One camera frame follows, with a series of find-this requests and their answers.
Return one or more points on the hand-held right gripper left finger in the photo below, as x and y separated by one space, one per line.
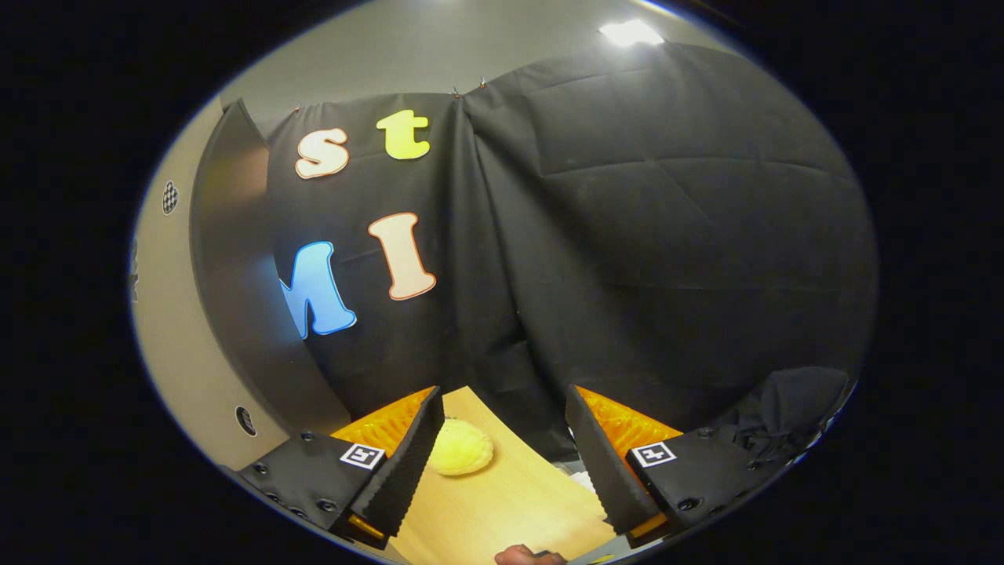
400 471

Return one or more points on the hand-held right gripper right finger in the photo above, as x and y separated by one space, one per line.
604 471

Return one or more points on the dark grey cabinet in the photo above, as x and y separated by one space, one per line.
235 259

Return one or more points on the light grey cabinet door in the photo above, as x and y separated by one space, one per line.
169 314

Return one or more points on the yellow knitted ball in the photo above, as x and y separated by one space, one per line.
461 447

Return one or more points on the black backdrop cloth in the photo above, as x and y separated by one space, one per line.
667 235

